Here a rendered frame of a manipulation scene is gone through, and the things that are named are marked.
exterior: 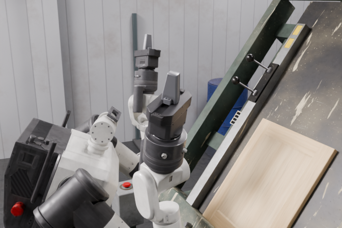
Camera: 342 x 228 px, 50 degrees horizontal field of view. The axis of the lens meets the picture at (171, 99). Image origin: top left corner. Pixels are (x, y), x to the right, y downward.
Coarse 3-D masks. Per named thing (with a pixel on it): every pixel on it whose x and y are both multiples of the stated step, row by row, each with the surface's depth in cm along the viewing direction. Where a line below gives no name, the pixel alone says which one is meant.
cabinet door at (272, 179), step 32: (256, 128) 158; (256, 160) 150; (288, 160) 138; (320, 160) 128; (224, 192) 153; (256, 192) 142; (288, 192) 131; (224, 224) 145; (256, 224) 134; (288, 224) 125
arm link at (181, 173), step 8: (144, 152) 77; (144, 160) 78; (152, 160) 75; (184, 160) 84; (144, 168) 80; (152, 168) 76; (160, 168) 76; (168, 168) 76; (176, 168) 77; (184, 168) 83; (160, 176) 78; (168, 176) 78; (176, 176) 80; (184, 176) 83; (160, 184) 78; (168, 184) 80; (176, 184) 82; (160, 192) 80
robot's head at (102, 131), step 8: (104, 112) 112; (96, 120) 105; (104, 120) 103; (112, 120) 108; (96, 128) 102; (104, 128) 102; (112, 128) 102; (96, 136) 103; (104, 136) 103; (112, 136) 103; (96, 144) 107; (104, 144) 107
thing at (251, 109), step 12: (300, 24) 167; (300, 36) 165; (288, 48) 165; (276, 60) 167; (288, 60) 165; (276, 72) 164; (264, 96) 164; (252, 108) 163; (240, 120) 165; (252, 120) 165; (240, 132) 163; (228, 144) 163; (216, 156) 165; (228, 156) 163; (216, 168) 162; (204, 180) 163; (192, 192) 164; (204, 192) 162; (192, 204) 161
